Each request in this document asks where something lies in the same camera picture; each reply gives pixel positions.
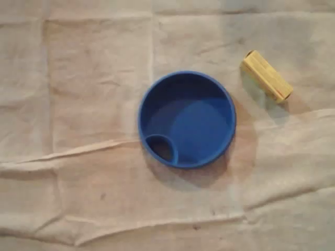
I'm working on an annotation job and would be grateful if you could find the yellow wooden block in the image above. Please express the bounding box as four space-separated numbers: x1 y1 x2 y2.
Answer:
240 49 294 105

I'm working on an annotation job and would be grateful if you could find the blue round plastic bowl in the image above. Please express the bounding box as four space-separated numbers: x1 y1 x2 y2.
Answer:
138 70 238 170

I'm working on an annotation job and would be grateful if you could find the white wrinkled table cloth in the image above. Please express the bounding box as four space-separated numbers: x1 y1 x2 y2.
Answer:
0 0 335 251

